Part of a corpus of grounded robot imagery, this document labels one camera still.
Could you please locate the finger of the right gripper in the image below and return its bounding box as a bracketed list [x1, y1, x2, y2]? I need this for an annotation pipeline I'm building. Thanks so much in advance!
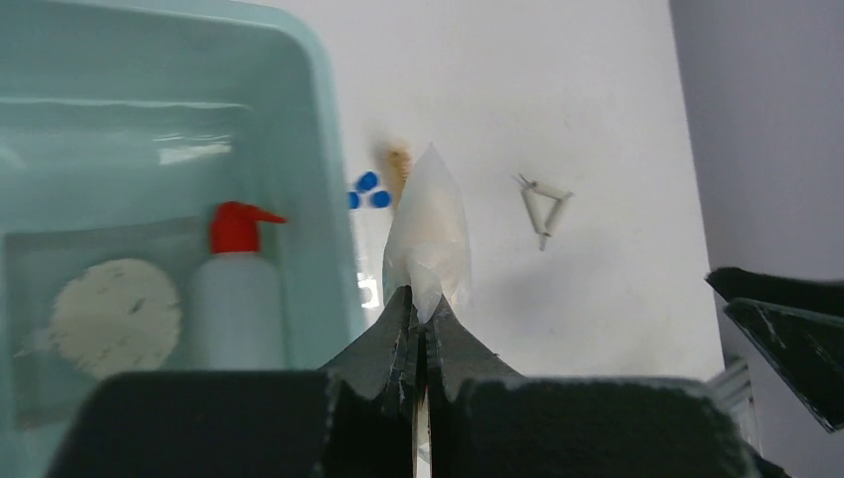
[706, 267, 843, 317]
[725, 299, 843, 433]

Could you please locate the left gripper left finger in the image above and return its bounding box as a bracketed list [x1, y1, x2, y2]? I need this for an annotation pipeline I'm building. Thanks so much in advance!
[47, 286, 418, 477]

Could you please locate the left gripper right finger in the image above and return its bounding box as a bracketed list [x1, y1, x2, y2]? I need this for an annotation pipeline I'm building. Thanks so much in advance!
[425, 301, 758, 477]

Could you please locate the red cap wash bottle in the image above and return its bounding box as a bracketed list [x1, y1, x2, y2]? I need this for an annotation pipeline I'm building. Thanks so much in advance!
[190, 201, 287, 370]

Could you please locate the beige sponge block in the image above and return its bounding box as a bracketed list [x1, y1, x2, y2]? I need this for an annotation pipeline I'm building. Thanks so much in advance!
[382, 144, 472, 324]

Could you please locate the tan test tube brush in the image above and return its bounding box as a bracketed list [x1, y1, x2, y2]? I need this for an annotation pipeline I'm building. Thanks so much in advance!
[379, 142, 413, 209]

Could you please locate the teal storage bin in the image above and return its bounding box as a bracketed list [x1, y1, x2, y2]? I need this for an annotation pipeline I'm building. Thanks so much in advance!
[1, 1, 365, 477]

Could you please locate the clear test tube rack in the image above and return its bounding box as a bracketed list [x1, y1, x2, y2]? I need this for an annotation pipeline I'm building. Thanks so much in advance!
[350, 208, 390, 316]

